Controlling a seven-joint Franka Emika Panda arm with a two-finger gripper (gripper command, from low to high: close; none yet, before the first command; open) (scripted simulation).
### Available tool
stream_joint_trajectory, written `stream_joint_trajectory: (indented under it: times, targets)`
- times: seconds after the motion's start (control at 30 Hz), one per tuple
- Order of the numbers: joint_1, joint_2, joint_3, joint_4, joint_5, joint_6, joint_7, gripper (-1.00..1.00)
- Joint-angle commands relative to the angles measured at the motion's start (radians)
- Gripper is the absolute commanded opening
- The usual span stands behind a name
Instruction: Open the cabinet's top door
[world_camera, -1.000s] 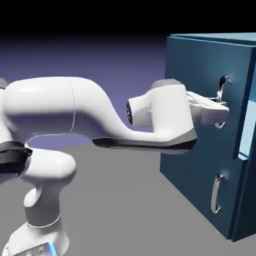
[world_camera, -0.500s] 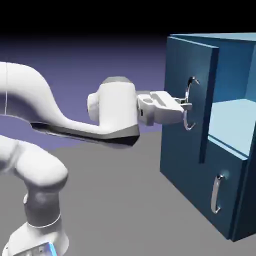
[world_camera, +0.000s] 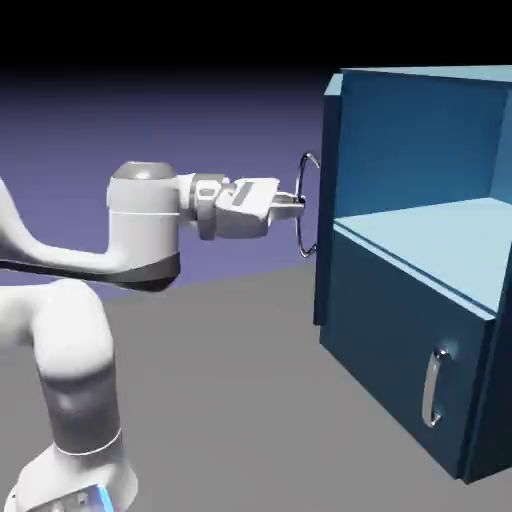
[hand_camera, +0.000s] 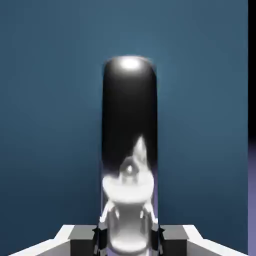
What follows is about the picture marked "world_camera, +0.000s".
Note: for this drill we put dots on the blue cabinet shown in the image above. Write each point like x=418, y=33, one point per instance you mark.
x=416, y=152

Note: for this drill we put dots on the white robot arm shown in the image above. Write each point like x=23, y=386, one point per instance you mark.
x=140, y=224

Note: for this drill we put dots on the blue cabinet door, closed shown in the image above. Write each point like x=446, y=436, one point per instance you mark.
x=384, y=328

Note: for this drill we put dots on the blue cabinet door, open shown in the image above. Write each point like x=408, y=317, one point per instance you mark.
x=330, y=180

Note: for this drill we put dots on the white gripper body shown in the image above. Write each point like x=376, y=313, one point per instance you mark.
x=244, y=212

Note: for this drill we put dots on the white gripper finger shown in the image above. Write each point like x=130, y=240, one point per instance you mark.
x=286, y=211
x=288, y=196

